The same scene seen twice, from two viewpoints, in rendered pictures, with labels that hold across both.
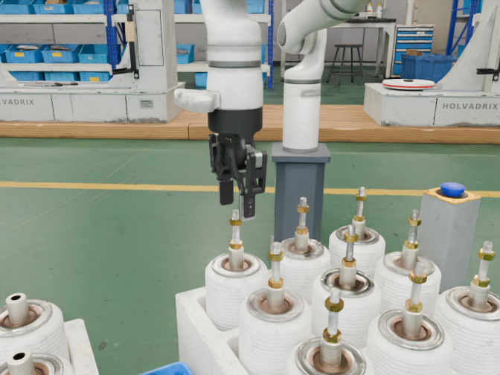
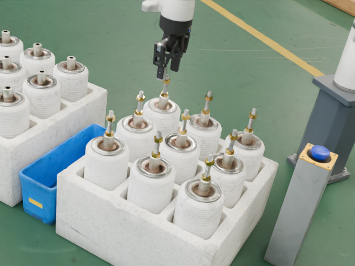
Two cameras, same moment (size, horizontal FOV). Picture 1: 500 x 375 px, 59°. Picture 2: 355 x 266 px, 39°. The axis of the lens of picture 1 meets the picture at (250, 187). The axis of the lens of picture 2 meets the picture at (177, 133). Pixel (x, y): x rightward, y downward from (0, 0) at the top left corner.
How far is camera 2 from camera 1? 93 cm
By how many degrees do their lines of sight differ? 47
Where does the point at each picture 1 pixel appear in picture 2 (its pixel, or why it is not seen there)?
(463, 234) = (306, 187)
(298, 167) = (327, 97)
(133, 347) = not seen: hidden behind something
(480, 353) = (178, 208)
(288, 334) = (123, 135)
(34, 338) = (64, 75)
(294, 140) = (337, 75)
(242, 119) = (165, 22)
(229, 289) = (145, 111)
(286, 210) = (309, 126)
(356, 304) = (164, 150)
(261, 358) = not seen: hidden behind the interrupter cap
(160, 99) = not seen: outside the picture
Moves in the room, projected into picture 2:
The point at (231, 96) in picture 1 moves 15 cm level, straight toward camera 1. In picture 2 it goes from (163, 8) to (104, 13)
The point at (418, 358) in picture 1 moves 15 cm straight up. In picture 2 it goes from (133, 172) to (141, 110)
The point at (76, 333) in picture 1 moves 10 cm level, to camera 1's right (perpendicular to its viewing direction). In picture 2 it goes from (96, 93) to (112, 110)
